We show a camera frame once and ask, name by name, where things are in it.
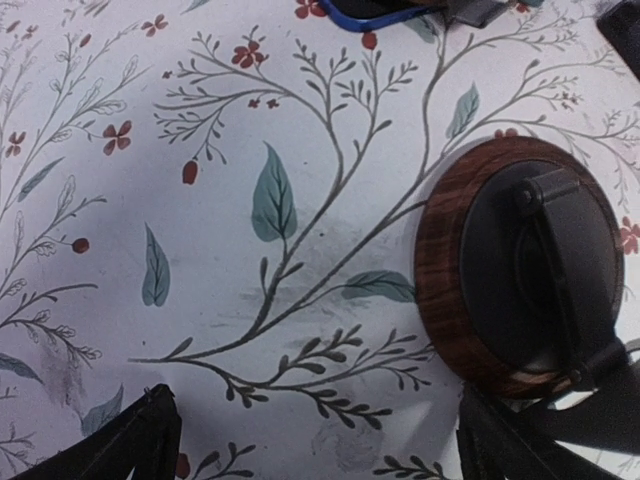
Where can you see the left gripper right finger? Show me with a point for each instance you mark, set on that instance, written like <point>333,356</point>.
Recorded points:
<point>495,443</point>

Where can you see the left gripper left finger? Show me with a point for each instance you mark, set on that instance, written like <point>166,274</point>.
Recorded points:
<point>142,442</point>

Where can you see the black stand wooden base front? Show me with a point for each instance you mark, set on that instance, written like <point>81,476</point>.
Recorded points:
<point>519,278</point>

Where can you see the black folding phone stand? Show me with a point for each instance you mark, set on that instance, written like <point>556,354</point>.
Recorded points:
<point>620,27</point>

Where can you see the blue phone under stand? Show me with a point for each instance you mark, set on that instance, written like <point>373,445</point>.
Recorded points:
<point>362,16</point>

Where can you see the floral table mat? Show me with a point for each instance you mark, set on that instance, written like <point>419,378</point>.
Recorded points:
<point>223,196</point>

